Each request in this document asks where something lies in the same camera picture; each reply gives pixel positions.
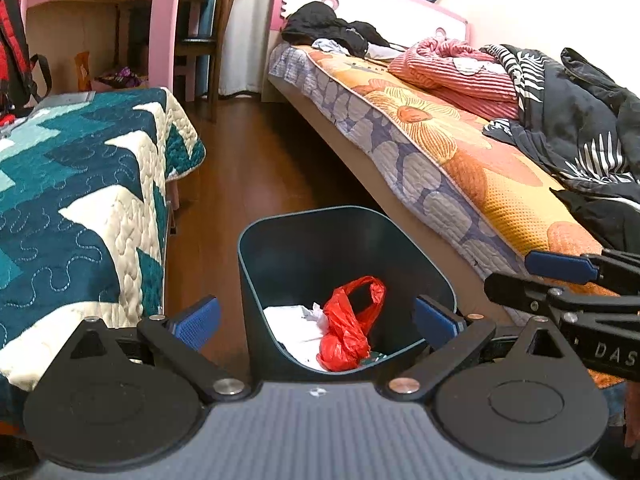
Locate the red plastic bag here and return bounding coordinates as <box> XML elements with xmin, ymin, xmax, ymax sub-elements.
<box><xmin>317</xmin><ymin>275</ymin><xmax>386</xmax><ymax>373</ymax></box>

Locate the white paper towel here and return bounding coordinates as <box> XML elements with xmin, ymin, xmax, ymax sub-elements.
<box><xmin>264</xmin><ymin>302</ymin><xmax>329</xmax><ymax>372</ymax></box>

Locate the dark teal trash bin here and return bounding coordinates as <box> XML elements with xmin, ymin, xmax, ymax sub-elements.
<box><xmin>238</xmin><ymin>206</ymin><xmax>458</xmax><ymax>382</ymax></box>

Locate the orange floral bed quilt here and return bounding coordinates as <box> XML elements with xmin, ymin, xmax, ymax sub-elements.
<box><xmin>267</xmin><ymin>41</ymin><xmax>626</xmax><ymax>391</ymax></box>

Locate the dark patterned clothing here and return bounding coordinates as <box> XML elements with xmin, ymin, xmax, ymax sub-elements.
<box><xmin>482</xmin><ymin>44</ymin><xmax>639</xmax><ymax>252</ymax></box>

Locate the teal cream zigzag quilt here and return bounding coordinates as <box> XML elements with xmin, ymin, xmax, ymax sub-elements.
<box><xmin>1</xmin><ymin>88</ymin><xmax>206</xmax><ymax>436</ymax></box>

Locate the red striped blanket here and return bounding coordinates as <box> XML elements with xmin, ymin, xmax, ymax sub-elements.
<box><xmin>388</xmin><ymin>37</ymin><xmax>518</xmax><ymax>120</ymax></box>

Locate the white curtain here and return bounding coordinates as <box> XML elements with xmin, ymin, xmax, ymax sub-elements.
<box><xmin>218</xmin><ymin>0</ymin><xmax>271</xmax><ymax>96</ymax></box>

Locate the pink white headboard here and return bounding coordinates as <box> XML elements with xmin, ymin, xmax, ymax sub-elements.
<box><xmin>268</xmin><ymin>0</ymin><xmax>472</xmax><ymax>47</ymax></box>

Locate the orange snack bag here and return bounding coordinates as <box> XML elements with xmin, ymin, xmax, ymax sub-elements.
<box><xmin>74</xmin><ymin>51</ymin><xmax>92</xmax><ymax>92</ymax></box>

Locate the red black backpack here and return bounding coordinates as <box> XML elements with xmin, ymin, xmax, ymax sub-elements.
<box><xmin>0</xmin><ymin>0</ymin><xmax>52</xmax><ymax>127</ymax></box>

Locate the black clothing on bed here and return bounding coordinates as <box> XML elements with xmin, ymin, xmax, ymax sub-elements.
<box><xmin>281</xmin><ymin>1</ymin><xmax>390</xmax><ymax>58</ymax></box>

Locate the dark wooden chair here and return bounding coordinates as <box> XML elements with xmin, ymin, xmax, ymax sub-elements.
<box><xmin>176</xmin><ymin>0</ymin><xmax>234</xmax><ymax>124</ymax></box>

